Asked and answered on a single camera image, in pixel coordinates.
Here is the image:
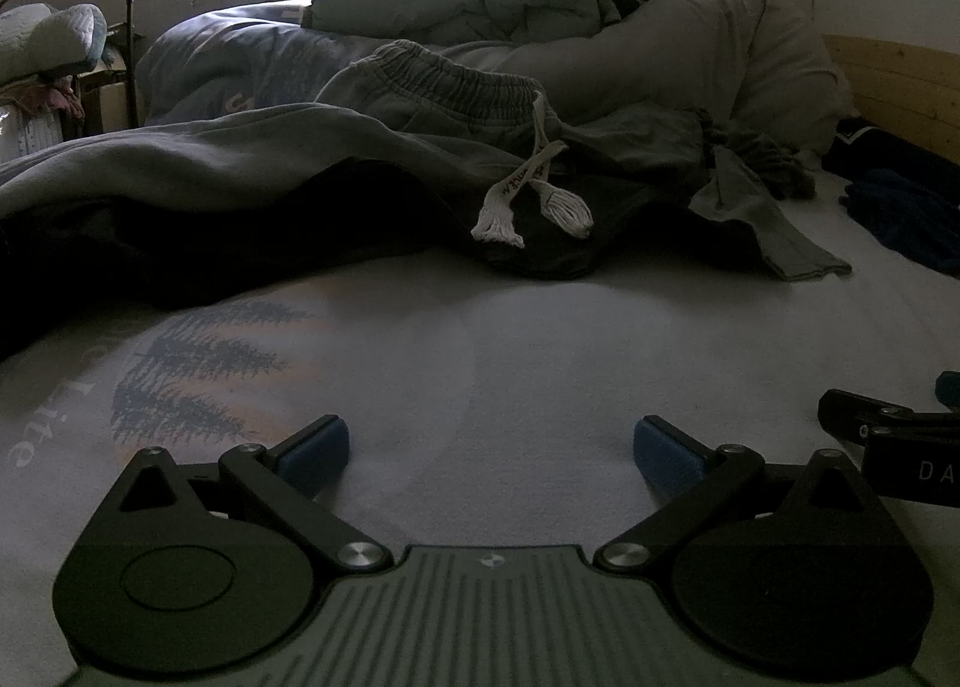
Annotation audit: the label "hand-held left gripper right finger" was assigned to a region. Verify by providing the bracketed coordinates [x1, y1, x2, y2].
[592, 415, 901, 573]

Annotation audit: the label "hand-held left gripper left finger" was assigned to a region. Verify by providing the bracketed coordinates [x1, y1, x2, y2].
[105, 415, 394, 573]

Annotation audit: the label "grey-green shirt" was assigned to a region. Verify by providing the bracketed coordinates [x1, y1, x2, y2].
[686, 106, 854, 281]

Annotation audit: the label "grey drawstring pants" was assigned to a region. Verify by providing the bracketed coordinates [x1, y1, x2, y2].
[0, 40, 713, 249]

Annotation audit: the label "black clothes rack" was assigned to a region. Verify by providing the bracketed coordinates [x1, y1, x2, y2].
[0, 0, 147, 129]

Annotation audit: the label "dark blue fleece garment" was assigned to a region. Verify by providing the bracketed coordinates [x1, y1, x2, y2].
[840, 168, 960, 277]

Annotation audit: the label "black garment with white trim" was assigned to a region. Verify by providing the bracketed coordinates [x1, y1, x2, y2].
[821, 117, 960, 208]

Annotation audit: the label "wooden headboard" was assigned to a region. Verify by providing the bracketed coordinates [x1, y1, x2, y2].
[821, 33, 960, 167]

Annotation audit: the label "light grey comforter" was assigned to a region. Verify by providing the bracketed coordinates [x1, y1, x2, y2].
[442, 0, 856, 159]

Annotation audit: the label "dark wooden furniture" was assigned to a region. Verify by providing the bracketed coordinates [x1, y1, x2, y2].
[75, 19, 147, 133]

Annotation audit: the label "pink cloth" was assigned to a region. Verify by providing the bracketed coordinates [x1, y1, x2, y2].
[11, 73, 87, 122]

